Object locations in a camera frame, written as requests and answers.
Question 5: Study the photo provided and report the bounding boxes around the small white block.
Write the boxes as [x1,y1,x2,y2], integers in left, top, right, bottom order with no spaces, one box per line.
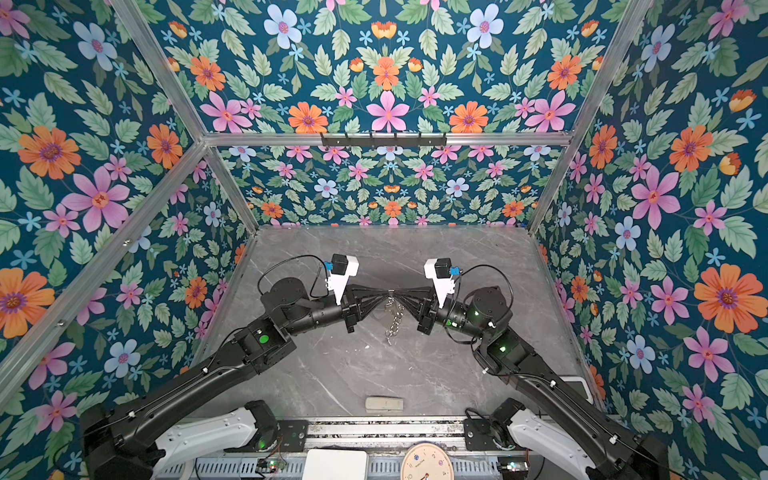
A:
[364,396,405,413]

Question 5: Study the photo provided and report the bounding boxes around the aluminium front rail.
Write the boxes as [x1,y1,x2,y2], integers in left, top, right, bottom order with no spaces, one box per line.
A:
[143,416,631,454]

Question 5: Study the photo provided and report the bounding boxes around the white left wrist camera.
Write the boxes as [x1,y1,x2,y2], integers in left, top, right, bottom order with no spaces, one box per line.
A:
[325,253,359,305]

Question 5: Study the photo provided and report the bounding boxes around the silver keys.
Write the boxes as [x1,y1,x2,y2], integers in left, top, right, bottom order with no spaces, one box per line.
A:
[385,291,405,346]

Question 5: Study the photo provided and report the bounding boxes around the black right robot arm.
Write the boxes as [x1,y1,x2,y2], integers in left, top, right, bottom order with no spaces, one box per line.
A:
[391,286,671,479]

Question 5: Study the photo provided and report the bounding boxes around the round analog clock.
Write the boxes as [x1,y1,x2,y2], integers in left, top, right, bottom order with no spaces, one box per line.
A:
[400,443,455,480]

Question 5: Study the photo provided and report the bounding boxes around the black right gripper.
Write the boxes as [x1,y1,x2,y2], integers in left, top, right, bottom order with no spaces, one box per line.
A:
[396,288,491,346]

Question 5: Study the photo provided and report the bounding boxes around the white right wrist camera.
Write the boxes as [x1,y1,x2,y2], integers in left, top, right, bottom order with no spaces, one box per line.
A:
[424,257,460,307]

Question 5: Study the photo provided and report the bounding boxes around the black hook rail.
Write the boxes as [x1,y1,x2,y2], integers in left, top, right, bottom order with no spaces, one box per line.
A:
[320,133,448,148]

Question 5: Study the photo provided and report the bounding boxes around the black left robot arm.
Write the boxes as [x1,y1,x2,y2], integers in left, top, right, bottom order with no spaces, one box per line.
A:
[81,277,389,479]

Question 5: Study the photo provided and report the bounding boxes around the white box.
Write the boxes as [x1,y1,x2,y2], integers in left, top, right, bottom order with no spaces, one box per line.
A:
[302,449,369,480]

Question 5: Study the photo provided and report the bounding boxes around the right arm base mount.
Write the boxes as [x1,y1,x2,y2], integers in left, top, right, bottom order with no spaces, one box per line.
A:
[463,398,596,479]

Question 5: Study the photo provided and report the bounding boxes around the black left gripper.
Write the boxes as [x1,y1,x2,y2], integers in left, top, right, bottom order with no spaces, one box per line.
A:
[285,280,392,337]

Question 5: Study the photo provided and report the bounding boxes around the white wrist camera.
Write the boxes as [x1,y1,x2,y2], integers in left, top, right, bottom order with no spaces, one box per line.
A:
[325,253,359,305]
[424,257,460,307]

